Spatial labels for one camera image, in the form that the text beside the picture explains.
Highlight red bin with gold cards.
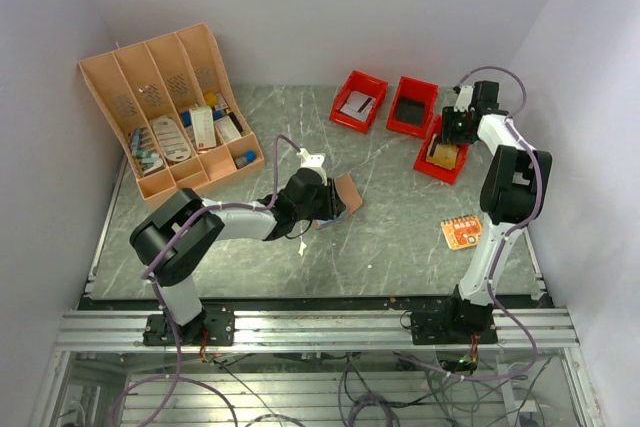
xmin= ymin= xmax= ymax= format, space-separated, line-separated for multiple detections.
xmin=413 ymin=115 xmax=469 ymax=185

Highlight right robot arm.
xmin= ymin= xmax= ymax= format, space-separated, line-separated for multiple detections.
xmin=440 ymin=81 xmax=552 ymax=343

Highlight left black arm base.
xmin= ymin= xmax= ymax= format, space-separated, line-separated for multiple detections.
xmin=142 ymin=309 xmax=236 ymax=347

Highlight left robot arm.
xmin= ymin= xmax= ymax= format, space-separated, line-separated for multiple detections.
xmin=129 ymin=168 xmax=361 ymax=347

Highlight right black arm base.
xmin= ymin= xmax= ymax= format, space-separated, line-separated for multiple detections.
xmin=408 ymin=303 xmax=498 ymax=345

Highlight black cards stack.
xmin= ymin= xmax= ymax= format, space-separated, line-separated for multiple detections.
xmin=394 ymin=97 xmax=426 ymax=127

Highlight red bin with black cards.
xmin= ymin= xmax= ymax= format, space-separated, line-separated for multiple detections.
xmin=386 ymin=76 xmax=439 ymax=139

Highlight red bin with white cards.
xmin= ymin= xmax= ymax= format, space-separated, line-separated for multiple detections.
xmin=329 ymin=70 xmax=388 ymax=134

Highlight white cards stack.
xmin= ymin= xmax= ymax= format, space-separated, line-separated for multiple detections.
xmin=340 ymin=91 xmax=375 ymax=122

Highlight blue capped bottle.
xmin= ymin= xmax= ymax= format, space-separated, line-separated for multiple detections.
xmin=234 ymin=150 xmax=257 ymax=169

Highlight orange spiral notebook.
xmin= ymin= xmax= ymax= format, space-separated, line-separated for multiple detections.
xmin=441 ymin=215 xmax=483 ymax=251

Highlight white small box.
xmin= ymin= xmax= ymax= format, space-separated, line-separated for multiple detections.
xmin=214 ymin=116 xmax=242 ymax=143

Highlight white red box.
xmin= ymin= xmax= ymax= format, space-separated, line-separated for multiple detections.
xmin=189 ymin=106 xmax=217 ymax=151

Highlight yellow small item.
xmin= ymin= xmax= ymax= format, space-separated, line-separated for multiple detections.
xmin=203 ymin=92 xmax=221 ymax=108

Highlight white oval remote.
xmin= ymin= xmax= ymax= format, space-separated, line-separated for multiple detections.
xmin=150 ymin=116 xmax=191 ymax=163

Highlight orange desk organizer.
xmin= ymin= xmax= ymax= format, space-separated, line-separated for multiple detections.
xmin=79 ymin=24 xmax=265 ymax=209

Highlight pens bundle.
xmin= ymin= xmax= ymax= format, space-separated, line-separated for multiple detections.
xmin=130 ymin=127 xmax=164 ymax=177

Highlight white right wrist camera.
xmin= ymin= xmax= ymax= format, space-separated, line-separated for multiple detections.
xmin=454 ymin=85 xmax=474 ymax=112

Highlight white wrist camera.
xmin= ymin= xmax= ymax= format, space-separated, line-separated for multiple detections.
xmin=454 ymin=85 xmax=474 ymax=112
xmin=297 ymin=148 xmax=326 ymax=173

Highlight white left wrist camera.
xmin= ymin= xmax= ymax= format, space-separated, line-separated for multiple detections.
xmin=297 ymin=148 xmax=326 ymax=173

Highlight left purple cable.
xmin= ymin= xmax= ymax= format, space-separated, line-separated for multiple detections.
xmin=109 ymin=134 xmax=309 ymax=427

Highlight loose cables under table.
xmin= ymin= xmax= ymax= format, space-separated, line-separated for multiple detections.
xmin=109 ymin=341 xmax=551 ymax=427

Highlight aluminium rail frame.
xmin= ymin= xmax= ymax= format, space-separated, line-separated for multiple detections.
xmin=53 ymin=308 xmax=604 ymax=426

